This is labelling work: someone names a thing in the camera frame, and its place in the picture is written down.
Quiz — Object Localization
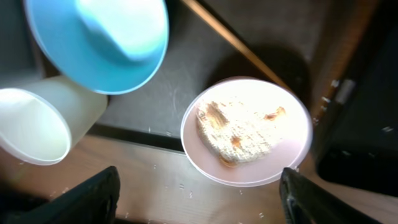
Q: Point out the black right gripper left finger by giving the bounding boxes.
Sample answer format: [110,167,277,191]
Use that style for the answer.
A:
[1,166,121,224]

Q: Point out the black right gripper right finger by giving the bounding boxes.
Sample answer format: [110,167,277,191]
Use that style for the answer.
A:
[279,167,378,224]

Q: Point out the white plastic cup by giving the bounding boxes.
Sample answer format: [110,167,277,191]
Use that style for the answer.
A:
[1,76,108,166]

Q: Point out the rice and food scraps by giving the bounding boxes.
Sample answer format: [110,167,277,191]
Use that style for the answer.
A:
[196,101,287,167]

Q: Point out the black waste tray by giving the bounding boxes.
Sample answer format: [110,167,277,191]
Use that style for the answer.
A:
[317,24,397,197]

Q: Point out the wooden chopstick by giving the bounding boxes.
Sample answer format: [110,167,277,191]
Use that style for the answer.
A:
[182,0,293,93]

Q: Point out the light blue bowl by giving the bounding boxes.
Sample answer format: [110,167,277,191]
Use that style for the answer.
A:
[24,0,169,95]

